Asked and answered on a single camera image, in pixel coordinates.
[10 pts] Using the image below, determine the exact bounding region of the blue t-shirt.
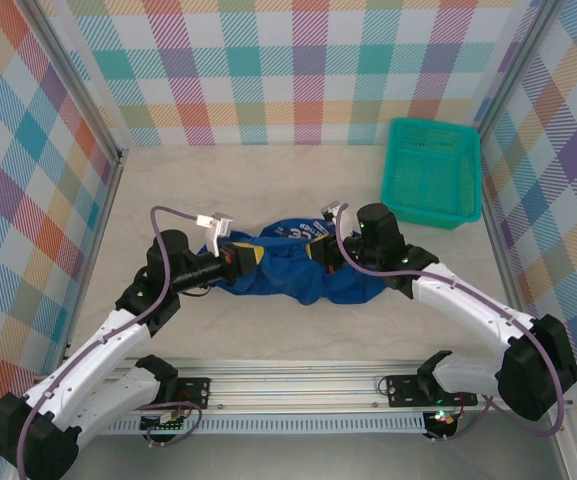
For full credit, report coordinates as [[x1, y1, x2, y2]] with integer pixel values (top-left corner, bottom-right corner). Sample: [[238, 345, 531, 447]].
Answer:
[[195, 217, 384, 309]]

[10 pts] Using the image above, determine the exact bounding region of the teal plastic mesh basket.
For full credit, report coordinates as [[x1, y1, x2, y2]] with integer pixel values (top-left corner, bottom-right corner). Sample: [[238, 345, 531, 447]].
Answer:
[[380, 117, 483, 231]]

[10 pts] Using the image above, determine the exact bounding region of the small green circuit board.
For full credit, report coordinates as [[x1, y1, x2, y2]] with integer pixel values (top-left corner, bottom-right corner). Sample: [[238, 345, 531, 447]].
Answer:
[[140, 409, 189, 432]]

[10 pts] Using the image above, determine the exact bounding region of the small lit circuit board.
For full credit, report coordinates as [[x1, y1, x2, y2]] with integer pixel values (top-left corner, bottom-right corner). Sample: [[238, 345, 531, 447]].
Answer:
[[427, 408, 459, 429]]

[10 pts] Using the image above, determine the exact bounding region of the grey metal shelf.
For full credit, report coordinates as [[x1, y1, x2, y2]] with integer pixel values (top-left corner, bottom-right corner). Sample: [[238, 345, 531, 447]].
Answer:
[[67, 432, 569, 480]]

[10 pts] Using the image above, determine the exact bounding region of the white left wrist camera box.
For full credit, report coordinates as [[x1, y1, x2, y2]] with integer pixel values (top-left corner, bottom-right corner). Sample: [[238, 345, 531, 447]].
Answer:
[[195, 212, 234, 256]]

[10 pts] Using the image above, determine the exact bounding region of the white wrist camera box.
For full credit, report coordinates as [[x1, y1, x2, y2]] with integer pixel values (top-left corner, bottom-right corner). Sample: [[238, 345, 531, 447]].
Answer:
[[320, 201, 350, 241], [195, 212, 234, 256]]

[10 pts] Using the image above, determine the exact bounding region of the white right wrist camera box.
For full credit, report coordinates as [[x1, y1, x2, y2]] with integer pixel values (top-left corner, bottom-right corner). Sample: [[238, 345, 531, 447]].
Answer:
[[320, 201, 350, 241]]

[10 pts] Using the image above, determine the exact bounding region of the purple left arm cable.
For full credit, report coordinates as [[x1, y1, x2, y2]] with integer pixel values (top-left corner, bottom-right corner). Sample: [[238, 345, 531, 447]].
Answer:
[[15, 205, 204, 480]]

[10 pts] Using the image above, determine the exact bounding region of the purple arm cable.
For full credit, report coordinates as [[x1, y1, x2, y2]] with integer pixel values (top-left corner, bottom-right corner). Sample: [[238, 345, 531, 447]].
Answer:
[[15, 205, 204, 480], [335, 204, 569, 444]]

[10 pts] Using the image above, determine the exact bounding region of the aluminium table side rail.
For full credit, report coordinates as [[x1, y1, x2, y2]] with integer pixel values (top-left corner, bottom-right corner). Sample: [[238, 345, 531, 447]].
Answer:
[[476, 130, 537, 324], [62, 147, 130, 361]]

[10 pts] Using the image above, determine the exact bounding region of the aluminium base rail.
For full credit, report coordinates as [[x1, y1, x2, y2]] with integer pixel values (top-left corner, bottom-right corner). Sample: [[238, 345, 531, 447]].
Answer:
[[65, 357, 577, 416]]

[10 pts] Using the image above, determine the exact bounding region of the white slotted cable duct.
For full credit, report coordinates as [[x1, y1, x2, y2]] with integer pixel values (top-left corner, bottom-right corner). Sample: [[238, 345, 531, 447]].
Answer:
[[95, 417, 427, 435]]

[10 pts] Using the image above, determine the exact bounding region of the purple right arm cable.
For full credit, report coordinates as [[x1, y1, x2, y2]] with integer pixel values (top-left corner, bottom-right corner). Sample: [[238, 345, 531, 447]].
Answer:
[[335, 204, 569, 444]]

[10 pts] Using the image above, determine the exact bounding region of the aluminium frame post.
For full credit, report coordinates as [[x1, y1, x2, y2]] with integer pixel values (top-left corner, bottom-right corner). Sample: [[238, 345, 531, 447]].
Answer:
[[472, 0, 567, 136], [17, 0, 130, 166]]

